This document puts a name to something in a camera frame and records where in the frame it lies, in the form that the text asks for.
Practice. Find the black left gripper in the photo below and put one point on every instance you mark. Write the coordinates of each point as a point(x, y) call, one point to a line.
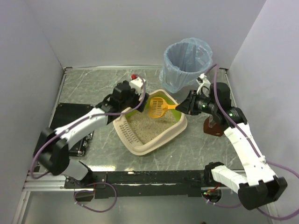
point(142, 102)

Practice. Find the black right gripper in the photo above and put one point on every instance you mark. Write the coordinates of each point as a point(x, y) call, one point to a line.
point(191, 102)

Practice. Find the orange plastic litter scoop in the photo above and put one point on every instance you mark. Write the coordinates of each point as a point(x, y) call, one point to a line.
point(158, 107)

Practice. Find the brown wooden metronome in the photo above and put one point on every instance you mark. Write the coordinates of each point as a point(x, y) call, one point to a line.
point(212, 128)

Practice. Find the beige green litter box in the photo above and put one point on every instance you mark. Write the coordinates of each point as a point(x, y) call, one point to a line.
point(131, 141)

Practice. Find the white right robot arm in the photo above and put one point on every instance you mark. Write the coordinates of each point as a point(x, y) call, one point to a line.
point(260, 185)

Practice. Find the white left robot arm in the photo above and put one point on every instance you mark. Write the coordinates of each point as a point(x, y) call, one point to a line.
point(52, 149)

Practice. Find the beige cat litter pellets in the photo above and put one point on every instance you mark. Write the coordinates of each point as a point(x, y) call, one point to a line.
point(147, 128)

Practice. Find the grey bin with blue bag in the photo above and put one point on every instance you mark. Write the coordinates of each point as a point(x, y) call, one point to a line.
point(184, 61)

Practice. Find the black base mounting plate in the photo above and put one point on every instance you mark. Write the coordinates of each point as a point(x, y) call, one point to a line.
point(145, 183)

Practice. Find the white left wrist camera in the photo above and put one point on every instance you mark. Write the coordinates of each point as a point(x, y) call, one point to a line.
point(137, 83)

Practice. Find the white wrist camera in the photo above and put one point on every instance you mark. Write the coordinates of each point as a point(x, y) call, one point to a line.
point(204, 84)
point(137, 83)

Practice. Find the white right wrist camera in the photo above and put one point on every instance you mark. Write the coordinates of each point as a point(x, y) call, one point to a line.
point(204, 84)

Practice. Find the aluminium frame rail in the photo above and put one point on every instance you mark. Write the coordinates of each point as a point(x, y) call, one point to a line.
point(47, 183)

